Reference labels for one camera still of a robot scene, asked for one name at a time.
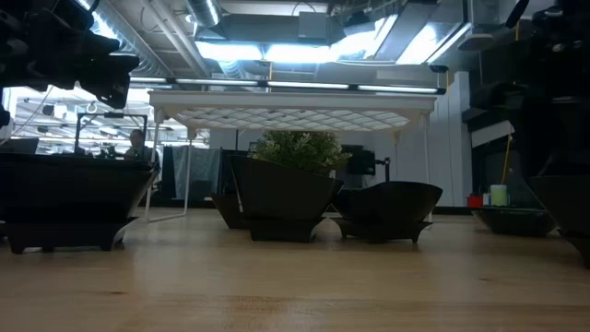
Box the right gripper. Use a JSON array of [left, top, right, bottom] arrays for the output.
[[463, 0, 590, 122]]

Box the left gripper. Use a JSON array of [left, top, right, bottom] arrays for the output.
[[0, 0, 140, 110]]

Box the small square black plate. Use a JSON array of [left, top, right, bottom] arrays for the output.
[[526, 174, 590, 269], [229, 154, 346, 244]]

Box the grey round ceiling fixture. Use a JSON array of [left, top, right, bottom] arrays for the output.
[[457, 31, 495, 53]]

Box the person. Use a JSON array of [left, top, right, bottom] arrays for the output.
[[123, 128, 161, 172]]

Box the pale green cup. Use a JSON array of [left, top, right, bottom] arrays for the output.
[[490, 184, 509, 208]]

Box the grey fabric partition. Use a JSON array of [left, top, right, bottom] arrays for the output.
[[160, 145, 223, 202]]

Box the black monitor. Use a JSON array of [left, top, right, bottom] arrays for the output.
[[340, 145, 393, 184]]

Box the artificial green potted plant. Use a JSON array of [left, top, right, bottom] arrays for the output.
[[251, 130, 353, 179]]

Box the black metal frame stand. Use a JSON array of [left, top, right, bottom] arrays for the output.
[[74, 112, 149, 158]]

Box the silver ribbed air duct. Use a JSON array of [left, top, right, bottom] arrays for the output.
[[77, 0, 179, 79]]

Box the silver round air duct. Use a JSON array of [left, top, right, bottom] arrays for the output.
[[183, 0, 223, 29]]

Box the white lattice wire rack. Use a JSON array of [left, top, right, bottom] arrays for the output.
[[145, 89, 438, 225]]

